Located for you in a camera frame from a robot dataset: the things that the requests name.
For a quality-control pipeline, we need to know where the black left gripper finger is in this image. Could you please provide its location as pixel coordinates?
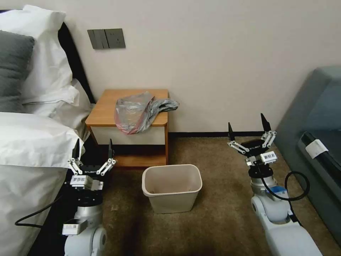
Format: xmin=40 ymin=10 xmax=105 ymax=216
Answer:
xmin=67 ymin=138 xmax=85 ymax=174
xmin=97 ymin=138 xmax=118 ymax=176

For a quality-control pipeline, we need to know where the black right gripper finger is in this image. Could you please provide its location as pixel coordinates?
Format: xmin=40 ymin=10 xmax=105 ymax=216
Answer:
xmin=260 ymin=113 xmax=277 ymax=150
xmin=227 ymin=122 xmax=250 ymax=156

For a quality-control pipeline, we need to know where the translucent grey garbage bag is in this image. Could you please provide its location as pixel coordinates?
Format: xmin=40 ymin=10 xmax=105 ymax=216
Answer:
xmin=114 ymin=91 xmax=180 ymax=136

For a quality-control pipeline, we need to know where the beige plastic trash can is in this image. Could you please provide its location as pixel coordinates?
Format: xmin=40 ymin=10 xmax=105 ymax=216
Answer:
xmin=141 ymin=164 xmax=203 ymax=214

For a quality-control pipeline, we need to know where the wooden bedside table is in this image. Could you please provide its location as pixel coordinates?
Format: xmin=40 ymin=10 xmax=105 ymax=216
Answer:
xmin=85 ymin=89 xmax=169 ymax=168

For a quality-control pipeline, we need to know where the white duvet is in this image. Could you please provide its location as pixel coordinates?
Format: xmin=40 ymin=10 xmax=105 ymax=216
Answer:
xmin=0 ymin=112 xmax=86 ymax=256

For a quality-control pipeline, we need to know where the grey-blue sofa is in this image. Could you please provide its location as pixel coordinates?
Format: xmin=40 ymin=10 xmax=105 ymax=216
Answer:
xmin=274 ymin=66 xmax=341 ymax=240

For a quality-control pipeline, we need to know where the black bar with white label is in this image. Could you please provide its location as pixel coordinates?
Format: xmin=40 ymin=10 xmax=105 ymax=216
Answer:
xmin=297 ymin=132 xmax=341 ymax=190

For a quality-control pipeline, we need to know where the black bed headboard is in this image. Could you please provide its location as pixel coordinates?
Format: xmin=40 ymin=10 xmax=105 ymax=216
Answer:
xmin=58 ymin=21 xmax=96 ymax=104

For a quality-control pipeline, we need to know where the large white pillow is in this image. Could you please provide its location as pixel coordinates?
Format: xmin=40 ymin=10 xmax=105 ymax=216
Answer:
xmin=0 ymin=5 xmax=74 ymax=105

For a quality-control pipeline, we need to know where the dark grey pillow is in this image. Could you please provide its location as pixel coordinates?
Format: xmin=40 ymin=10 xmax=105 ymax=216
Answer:
xmin=0 ymin=30 xmax=36 ymax=106

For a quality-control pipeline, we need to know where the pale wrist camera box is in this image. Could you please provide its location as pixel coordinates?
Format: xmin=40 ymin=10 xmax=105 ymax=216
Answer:
xmin=245 ymin=152 xmax=278 ymax=167
xmin=69 ymin=175 xmax=104 ymax=191

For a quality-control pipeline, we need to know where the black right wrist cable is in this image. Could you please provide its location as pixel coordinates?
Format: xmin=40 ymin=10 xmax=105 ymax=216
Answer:
xmin=260 ymin=170 xmax=311 ymax=222

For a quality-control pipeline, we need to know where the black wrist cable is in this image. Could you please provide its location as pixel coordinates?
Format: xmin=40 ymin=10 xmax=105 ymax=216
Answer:
xmin=15 ymin=192 xmax=78 ymax=228
xmin=260 ymin=170 xmax=311 ymax=222

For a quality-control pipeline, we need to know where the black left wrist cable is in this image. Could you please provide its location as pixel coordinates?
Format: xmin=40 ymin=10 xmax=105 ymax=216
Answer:
xmin=15 ymin=192 xmax=78 ymax=228

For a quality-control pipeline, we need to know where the grey wall switch panel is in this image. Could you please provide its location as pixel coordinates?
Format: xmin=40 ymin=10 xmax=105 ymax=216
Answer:
xmin=87 ymin=28 xmax=126 ymax=50

